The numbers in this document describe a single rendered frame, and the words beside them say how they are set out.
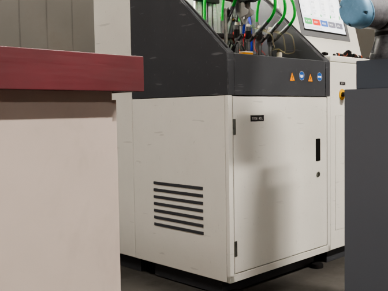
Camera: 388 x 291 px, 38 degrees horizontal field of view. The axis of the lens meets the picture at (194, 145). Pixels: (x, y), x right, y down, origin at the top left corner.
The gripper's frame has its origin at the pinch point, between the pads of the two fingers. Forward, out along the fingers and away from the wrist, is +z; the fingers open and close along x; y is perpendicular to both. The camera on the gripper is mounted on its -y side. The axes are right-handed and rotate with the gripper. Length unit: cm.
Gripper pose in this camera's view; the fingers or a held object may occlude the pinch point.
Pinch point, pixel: (242, 21)
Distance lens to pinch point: 259.0
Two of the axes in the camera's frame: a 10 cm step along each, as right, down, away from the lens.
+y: 7.0, 0.3, -7.1
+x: 7.2, -0.5, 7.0
